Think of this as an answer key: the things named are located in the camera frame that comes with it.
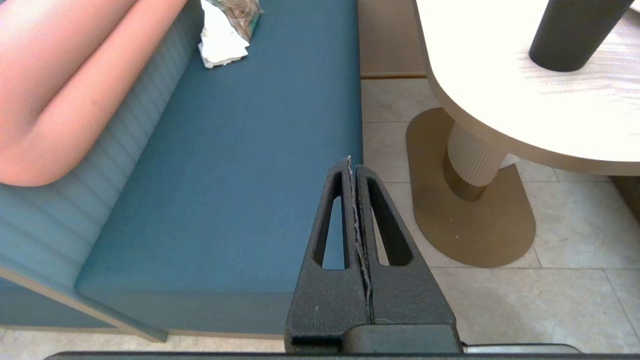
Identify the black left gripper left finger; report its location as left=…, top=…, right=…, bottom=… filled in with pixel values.
left=284, top=158, right=372, bottom=353

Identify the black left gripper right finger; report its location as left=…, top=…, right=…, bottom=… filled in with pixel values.
left=351, top=164, right=458, bottom=326

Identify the black plastic cup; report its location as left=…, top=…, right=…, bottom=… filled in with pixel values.
left=528, top=0, right=636, bottom=73

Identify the blue upholstered bench with packet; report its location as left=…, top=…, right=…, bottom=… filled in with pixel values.
left=0, top=0, right=364, bottom=344

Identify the crumpled white tissue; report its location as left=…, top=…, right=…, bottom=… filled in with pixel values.
left=198, top=0, right=250, bottom=69

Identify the pink bolster cushion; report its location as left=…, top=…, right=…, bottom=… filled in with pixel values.
left=0, top=0, right=189, bottom=188

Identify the table pedestal with brass foot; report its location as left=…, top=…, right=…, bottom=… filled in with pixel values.
left=405, top=107, right=537, bottom=269

